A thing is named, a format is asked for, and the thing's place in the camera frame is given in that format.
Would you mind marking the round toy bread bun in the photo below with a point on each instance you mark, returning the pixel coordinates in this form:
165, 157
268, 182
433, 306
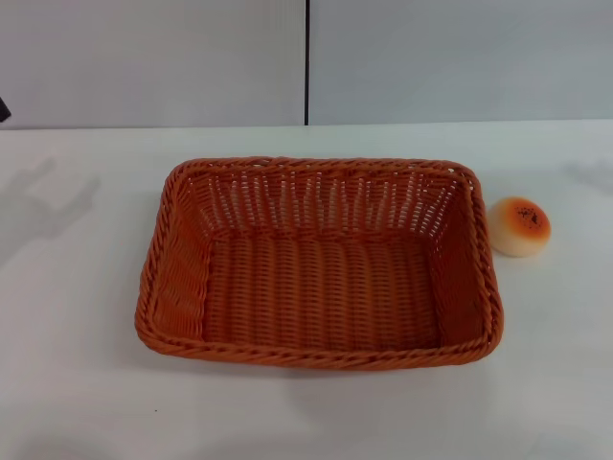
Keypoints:
522, 230

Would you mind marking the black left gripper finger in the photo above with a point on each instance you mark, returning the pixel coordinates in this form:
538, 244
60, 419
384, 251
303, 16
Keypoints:
3, 111

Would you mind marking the orange woven plastic basket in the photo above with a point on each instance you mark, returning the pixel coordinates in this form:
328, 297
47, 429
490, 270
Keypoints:
321, 287

